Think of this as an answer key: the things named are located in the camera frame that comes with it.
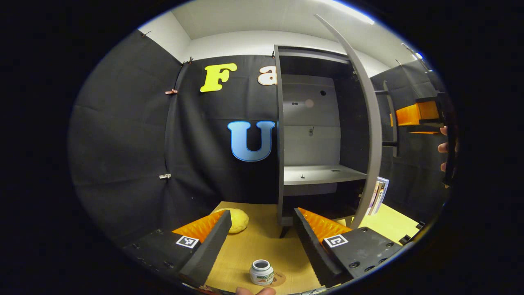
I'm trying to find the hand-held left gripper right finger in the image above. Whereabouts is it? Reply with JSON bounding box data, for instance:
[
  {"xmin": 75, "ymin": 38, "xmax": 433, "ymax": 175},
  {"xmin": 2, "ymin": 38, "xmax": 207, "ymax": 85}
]
[{"xmin": 292, "ymin": 207, "xmax": 404, "ymax": 289}]

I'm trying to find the beige cabinet door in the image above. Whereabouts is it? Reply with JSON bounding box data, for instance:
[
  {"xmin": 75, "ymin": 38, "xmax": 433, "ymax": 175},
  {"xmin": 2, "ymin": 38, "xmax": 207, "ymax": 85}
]
[{"xmin": 314, "ymin": 14, "xmax": 384, "ymax": 230}]

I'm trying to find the black backdrop cloth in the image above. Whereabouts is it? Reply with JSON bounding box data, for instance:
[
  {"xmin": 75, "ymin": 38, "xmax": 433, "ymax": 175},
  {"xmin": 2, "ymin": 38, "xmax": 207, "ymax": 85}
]
[{"xmin": 68, "ymin": 29, "xmax": 455, "ymax": 246}]

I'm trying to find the brown round coaster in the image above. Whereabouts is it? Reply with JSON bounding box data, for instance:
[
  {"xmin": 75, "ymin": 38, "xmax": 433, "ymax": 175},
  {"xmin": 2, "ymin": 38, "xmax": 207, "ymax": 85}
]
[{"xmin": 268, "ymin": 270, "xmax": 287, "ymax": 288}]

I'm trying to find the grey cabinet shelf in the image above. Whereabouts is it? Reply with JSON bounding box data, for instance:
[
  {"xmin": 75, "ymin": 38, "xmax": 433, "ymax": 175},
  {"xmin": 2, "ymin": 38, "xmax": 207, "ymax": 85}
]
[{"xmin": 283, "ymin": 164, "xmax": 368, "ymax": 185}]

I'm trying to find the black door handle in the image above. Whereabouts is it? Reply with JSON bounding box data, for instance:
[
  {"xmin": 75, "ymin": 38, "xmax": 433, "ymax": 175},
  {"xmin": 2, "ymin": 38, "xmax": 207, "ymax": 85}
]
[{"xmin": 374, "ymin": 80, "xmax": 400, "ymax": 159}]

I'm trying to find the white bottle with green label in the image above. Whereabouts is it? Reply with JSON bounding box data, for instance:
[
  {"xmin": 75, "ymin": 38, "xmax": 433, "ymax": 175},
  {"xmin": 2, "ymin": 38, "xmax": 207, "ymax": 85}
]
[{"xmin": 248, "ymin": 259, "xmax": 275, "ymax": 286}]

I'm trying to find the yellow lemon toy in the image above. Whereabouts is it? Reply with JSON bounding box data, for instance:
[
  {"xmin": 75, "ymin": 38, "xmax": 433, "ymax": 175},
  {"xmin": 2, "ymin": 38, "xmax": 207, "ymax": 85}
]
[{"xmin": 215, "ymin": 207, "xmax": 250, "ymax": 234}]

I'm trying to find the grey book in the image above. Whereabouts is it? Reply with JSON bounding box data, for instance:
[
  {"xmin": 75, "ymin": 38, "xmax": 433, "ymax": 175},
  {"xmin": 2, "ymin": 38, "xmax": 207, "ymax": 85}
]
[{"xmin": 370, "ymin": 179, "xmax": 385, "ymax": 216}]

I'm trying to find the dark grey cabinet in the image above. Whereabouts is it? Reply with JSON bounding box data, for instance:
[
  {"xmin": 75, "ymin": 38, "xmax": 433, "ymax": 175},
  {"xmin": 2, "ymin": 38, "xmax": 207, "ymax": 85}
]
[{"xmin": 273, "ymin": 44, "xmax": 371, "ymax": 238}]

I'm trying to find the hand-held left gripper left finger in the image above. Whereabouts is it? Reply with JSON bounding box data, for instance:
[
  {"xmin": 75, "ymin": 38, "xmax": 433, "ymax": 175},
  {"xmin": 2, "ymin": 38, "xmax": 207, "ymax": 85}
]
[{"xmin": 123, "ymin": 210, "xmax": 232, "ymax": 288}]

